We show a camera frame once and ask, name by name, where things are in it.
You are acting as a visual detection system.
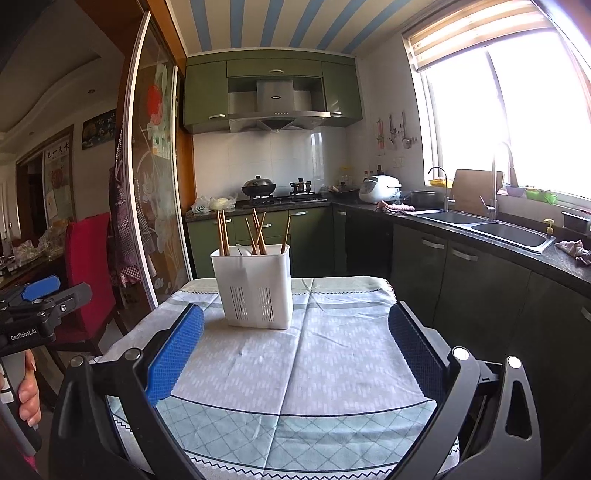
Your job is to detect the checkered hanging apron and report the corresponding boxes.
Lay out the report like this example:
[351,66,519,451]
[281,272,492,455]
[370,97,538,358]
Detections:
[108,136,141,287]

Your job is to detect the wooden cutting board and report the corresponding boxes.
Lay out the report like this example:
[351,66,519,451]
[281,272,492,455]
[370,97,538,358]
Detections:
[451,169,491,217]

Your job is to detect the light patterned tablecloth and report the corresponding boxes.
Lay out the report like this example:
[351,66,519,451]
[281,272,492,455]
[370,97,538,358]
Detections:
[104,276,436,479]

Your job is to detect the chrome kitchen faucet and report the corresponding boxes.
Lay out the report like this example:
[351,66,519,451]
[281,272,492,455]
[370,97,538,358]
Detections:
[480,160,503,222]

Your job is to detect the white rice cooker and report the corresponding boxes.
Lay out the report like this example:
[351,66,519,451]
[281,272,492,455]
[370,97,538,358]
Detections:
[359,174,402,204]

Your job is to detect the wooden chopstick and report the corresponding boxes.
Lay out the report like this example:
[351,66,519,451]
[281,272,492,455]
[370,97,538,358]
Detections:
[280,214,291,255]
[251,207,269,256]
[250,211,268,256]
[216,210,224,255]
[245,217,259,255]
[221,210,230,255]

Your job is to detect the glass sliding door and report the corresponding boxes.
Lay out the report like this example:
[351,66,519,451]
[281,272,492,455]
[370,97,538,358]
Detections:
[122,11,191,309]

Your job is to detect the small steel pot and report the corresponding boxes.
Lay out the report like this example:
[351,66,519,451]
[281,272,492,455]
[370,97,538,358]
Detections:
[290,177,311,196]

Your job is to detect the green upper cabinets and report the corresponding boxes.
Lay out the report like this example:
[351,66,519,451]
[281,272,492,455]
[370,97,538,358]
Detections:
[182,49,363,134]

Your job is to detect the steel range hood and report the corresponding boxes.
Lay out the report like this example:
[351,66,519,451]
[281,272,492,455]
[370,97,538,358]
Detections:
[226,77,331,133]

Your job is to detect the white plastic bags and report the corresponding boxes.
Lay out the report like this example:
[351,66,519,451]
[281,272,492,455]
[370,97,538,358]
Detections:
[190,195,238,214]

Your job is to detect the black wok with lid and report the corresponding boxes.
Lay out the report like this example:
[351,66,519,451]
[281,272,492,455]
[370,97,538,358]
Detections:
[242,175,276,198]

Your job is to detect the green kitchen cabinets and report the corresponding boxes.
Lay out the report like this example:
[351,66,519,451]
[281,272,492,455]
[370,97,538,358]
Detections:
[184,204,348,280]

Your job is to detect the steel kitchen sink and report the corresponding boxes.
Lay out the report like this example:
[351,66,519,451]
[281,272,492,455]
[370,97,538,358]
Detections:
[408,210,556,254]

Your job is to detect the red upholstered wooden chair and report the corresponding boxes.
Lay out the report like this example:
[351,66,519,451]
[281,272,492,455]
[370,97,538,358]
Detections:
[47,212,128,371]

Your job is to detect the white plastic utensil holder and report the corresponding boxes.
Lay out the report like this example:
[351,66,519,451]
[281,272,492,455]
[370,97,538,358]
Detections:
[211,244,293,330]

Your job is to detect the person left hand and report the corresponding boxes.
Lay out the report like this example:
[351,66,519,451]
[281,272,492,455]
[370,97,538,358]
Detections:
[18,350,41,427]

